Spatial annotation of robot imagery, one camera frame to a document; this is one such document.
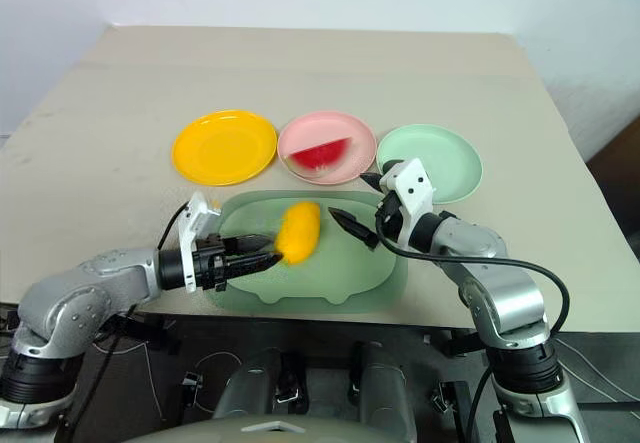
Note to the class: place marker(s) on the yellow plate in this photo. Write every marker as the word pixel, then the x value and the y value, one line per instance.
pixel 225 148

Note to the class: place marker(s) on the red watermelon slice toy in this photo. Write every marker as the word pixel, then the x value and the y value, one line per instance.
pixel 320 155

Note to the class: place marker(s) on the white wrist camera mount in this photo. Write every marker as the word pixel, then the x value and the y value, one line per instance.
pixel 412 188
pixel 189 223

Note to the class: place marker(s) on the yellow mango toy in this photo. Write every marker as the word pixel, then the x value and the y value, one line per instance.
pixel 300 233

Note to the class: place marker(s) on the black table clamp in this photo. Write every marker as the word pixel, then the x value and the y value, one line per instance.
pixel 452 395
pixel 460 343
pixel 190 388
pixel 145 333

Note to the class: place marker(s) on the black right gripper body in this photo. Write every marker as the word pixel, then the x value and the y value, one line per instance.
pixel 390 215

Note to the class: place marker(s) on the green plate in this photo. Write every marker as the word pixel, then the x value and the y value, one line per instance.
pixel 440 158

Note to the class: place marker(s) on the green plastic tray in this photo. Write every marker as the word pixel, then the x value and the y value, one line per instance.
pixel 345 273

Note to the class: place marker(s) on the dark rounded robot leg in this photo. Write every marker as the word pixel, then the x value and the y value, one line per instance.
pixel 260 383
pixel 385 393

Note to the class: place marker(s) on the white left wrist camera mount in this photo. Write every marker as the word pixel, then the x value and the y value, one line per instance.
pixel 189 223

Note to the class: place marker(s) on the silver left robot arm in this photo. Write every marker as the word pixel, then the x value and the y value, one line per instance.
pixel 85 288

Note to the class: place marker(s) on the pink plate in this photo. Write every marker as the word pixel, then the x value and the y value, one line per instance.
pixel 325 133

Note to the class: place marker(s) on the grey robot torso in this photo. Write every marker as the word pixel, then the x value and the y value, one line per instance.
pixel 260 428

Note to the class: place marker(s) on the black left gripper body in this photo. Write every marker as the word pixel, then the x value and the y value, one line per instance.
pixel 210 263

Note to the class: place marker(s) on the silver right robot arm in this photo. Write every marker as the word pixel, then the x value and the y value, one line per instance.
pixel 500 283

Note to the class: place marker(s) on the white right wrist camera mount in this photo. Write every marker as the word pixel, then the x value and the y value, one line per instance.
pixel 412 188

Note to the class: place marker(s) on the brown cabinet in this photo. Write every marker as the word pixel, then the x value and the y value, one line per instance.
pixel 617 188

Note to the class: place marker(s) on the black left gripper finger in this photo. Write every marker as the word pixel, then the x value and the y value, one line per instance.
pixel 255 242
pixel 250 264

